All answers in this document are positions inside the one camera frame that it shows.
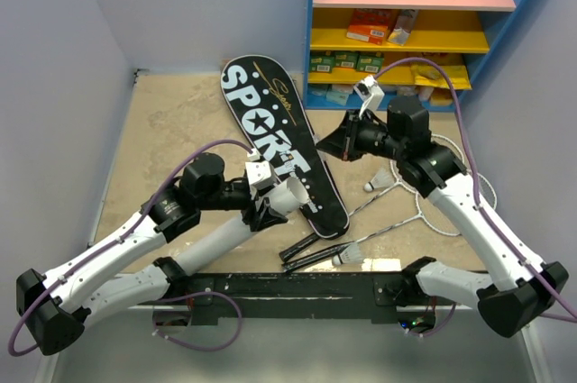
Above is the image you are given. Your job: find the white shuttlecock tube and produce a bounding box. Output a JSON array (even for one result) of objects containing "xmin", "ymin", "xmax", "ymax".
[{"xmin": 175, "ymin": 177, "xmax": 310, "ymax": 275}]

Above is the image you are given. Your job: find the blue shelf unit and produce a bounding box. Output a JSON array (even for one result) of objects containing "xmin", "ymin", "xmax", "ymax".
[{"xmin": 303, "ymin": 0, "xmax": 527, "ymax": 111}]

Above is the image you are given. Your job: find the orange snack box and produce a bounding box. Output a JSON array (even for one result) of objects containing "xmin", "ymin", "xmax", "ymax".
[{"xmin": 346, "ymin": 8, "xmax": 397, "ymax": 45}]

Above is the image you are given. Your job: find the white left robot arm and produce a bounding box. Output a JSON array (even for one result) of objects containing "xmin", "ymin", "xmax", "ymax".
[{"xmin": 16, "ymin": 150, "xmax": 308, "ymax": 356}]

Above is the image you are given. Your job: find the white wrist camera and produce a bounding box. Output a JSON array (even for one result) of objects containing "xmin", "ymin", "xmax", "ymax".
[
  {"xmin": 353, "ymin": 76, "xmax": 384, "ymax": 120},
  {"xmin": 244, "ymin": 149, "xmax": 276, "ymax": 197}
]

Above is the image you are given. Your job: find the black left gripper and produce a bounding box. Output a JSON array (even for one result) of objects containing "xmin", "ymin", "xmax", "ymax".
[{"xmin": 199, "ymin": 182, "xmax": 288, "ymax": 231}]

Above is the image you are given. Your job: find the green box right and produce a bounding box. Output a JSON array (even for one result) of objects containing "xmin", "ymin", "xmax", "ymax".
[{"xmin": 356, "ymin": 51, "xmax": 384, "ymax": 74}]

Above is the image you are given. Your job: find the black racket cover bag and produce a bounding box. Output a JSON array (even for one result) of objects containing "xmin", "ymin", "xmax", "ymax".
[{"xmin": 221, "ymin": 55, "xmax": 350, "ymax": 240}]

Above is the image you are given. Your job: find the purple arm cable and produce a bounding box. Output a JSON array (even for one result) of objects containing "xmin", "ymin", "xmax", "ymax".
[
  {"xmin": 371, "ymin": 57, "xmax": 577, "ymax": 324},
  {"xmin": 8, "ymin": 139, "xmax": 259, "ymax": 357}
]

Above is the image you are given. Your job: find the yellow snack bag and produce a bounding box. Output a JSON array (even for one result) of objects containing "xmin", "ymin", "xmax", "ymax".
[{"xmin": 408, "ymin": 52, "xmax": 472, "ymax": 90}]

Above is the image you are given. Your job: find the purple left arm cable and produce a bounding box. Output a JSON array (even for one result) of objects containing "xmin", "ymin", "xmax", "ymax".
[{"xmin": 8, "ymin": 139, "xmax": 259, "ymax": 357}]

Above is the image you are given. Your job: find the white shuttlecock front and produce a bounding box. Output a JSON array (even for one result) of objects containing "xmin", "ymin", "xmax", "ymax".
[{"xmin": 332, "ymin": 242, "xmax": 364, "ymax": 266}]

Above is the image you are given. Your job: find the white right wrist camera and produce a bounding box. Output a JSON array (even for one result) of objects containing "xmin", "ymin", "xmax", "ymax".
[{"xmin": 353, "ymin": 76, "xmax": 384, "ymax": 120}]

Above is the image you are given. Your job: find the white shuttlecock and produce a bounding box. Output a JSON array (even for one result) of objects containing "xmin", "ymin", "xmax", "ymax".
[
  {"xmin": 332, "ymin": 242, "xmax": 364, "ymax": 266},
  {"xmin": 363, "ymin": 168, "xmax": 395, "ymax": 193}
]

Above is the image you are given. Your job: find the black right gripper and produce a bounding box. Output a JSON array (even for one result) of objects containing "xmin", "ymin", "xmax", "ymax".
[{"xmin": 317, "ymin": 108, "xmax": 406, "ymax": 161}]

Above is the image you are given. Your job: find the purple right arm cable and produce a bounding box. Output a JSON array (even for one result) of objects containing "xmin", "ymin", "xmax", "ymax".
[{"xmin": 371, "ymin": 57, "xmax": 577, "ymax": 324}]

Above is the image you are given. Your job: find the green box left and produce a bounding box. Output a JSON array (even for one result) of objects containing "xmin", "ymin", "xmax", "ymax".
[{"xmin": 308, "ymin": 50, "xmax": 335, "ymax": 73}]

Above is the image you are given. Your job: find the silver snack pouch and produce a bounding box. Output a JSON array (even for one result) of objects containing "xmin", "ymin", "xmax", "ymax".
[{"xmin": 388, "ymin": 9, "xmax": 419, "ymax": 46}]

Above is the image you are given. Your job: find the green box middle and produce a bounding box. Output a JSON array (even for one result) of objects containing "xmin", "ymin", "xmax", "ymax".
[{"xmin": 334, "ymin": 51, "xmax": 359, "ymax": 69}]

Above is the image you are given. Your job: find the green box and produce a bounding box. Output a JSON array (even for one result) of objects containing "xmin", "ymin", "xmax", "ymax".
[
  {"xmin": 334, "ymin": 51, "xmax": 359, "ymax": 69},
  {"xmin": 356, "ymin": 51, "xmax": 384, "ymax": 74},
  {"xmin": 308, "ymin": 50, "xmax": 335, "ymax": 73}
]

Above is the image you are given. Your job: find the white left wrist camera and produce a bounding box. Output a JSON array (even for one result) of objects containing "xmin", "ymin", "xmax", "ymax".
[{"xmin": 244, "ymin": 149, "xmax": 276, "ymax": 197}]

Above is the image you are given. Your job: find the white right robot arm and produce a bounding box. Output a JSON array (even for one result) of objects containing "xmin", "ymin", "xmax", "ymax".
[{"xmin": 316, "ymin": 96, "xmax": 569, "ymax": 338}]

